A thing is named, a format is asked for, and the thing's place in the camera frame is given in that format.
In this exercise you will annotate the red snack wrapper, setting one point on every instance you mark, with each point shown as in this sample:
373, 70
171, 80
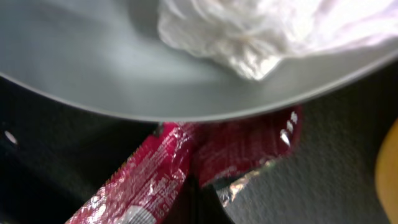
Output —
146, 186

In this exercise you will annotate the white tissue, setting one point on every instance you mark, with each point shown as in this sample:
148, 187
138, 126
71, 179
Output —
252, 37

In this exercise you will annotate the grey round plate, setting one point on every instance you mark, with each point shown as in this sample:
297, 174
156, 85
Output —
105, 57

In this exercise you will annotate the yellow plastic bowl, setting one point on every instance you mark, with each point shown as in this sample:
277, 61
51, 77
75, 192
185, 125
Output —
386, 174

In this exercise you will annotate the round black tray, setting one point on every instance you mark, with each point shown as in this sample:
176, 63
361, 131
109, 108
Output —
55, 157

